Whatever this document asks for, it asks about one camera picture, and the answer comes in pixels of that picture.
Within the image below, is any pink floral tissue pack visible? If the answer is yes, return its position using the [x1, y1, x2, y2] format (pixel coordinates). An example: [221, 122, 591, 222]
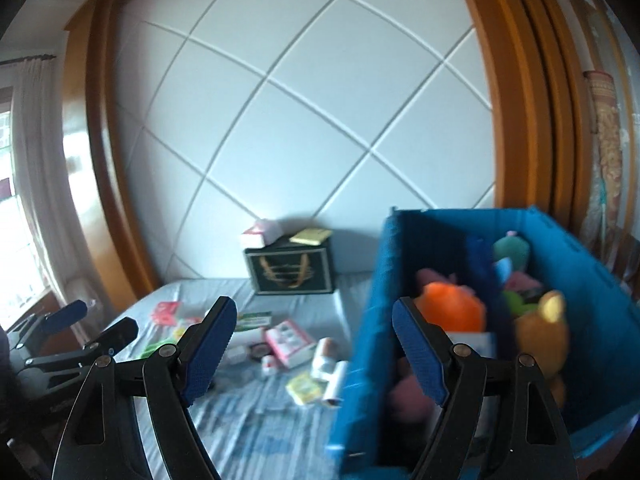
[265, 320, 317, 368]
[150, 301, 182, 325]

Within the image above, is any yellow green packet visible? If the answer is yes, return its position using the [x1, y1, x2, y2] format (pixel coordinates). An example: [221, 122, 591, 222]
[286, 372, 323, 406]

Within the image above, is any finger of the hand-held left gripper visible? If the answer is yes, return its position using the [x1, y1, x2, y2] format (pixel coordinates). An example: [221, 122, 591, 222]
[7, 300, 88, 347]
[25, 317, 140, 367]

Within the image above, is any green plush toy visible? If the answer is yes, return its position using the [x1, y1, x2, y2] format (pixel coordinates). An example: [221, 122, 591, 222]
[492, 231, 532, 273]

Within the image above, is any wooden headboard frame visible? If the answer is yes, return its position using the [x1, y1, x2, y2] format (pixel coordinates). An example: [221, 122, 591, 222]
[62, 0, 601, 301]

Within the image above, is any pink white tissue pack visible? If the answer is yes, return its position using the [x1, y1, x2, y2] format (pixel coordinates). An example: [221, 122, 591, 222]
[242, 219, 283, 248]

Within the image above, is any dark gift box gold handle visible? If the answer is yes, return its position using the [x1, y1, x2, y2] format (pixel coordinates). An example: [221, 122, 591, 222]
[243, 247, 336, 295]

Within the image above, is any blue plastic crate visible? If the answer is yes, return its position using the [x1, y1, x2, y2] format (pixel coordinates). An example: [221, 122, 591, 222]
[325, 205, 640, 478]

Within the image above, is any green orange medicine box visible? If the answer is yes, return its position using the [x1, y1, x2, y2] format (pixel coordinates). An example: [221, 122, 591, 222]
[235, 311, 273, 333]

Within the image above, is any brown plush toy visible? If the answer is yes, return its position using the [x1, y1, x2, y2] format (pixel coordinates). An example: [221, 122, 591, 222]
[515, 290, 571, 386]

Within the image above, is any window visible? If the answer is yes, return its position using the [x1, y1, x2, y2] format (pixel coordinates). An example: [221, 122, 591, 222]
[0, 85, 36, 311]

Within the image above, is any patterned rolled rug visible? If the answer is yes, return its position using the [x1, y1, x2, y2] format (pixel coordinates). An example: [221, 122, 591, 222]
[582, 70, 631, 271]

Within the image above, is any pink plush toy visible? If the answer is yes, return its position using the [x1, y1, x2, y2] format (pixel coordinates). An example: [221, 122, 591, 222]
[387, 360, 441, 428]
[416, 268, 458, 291]

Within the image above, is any white curtain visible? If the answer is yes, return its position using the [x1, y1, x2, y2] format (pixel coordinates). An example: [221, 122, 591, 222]
[0, 55, 81, 321]

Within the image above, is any yellow notepad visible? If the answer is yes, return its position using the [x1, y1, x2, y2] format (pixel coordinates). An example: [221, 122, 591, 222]
[289, 227, 333, 247]

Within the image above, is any white carton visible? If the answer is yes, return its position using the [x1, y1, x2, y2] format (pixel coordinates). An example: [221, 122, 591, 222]
[445, 331, 496, 361]

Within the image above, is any white padded headboard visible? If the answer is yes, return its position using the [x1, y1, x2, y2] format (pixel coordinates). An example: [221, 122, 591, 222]
[107, 0, 501, 281]

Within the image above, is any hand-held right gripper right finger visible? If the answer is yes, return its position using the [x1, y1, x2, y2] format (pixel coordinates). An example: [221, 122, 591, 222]
[391, 297, 581, 480]

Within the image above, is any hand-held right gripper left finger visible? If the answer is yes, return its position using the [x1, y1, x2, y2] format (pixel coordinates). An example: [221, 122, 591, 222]
[51, 296, 238, 480]

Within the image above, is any orange plush toy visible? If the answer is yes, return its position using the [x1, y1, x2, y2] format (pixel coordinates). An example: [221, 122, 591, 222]
[417, 281, 487, 333]

